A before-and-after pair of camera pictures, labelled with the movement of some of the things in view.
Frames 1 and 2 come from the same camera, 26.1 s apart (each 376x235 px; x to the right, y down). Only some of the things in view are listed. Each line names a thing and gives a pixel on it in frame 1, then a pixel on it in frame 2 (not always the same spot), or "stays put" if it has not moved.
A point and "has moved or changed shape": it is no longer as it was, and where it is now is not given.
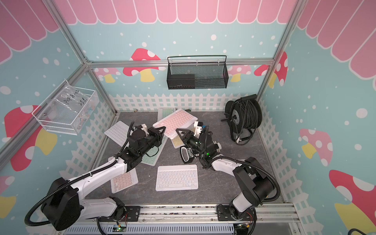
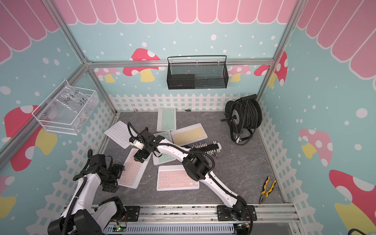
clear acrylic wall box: x=66 y=109 stays put
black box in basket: x=181 y=81 stays put
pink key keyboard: x=124 y=181 has moved or changed shape
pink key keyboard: x=180 y=120 -> x=175 y=177
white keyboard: x=118 y=132 stays put
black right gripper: x=186 y=135 -> x=139 y=153
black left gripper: x=155 y=131 -> x=109 y=187
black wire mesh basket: x=197 y=72 stays put
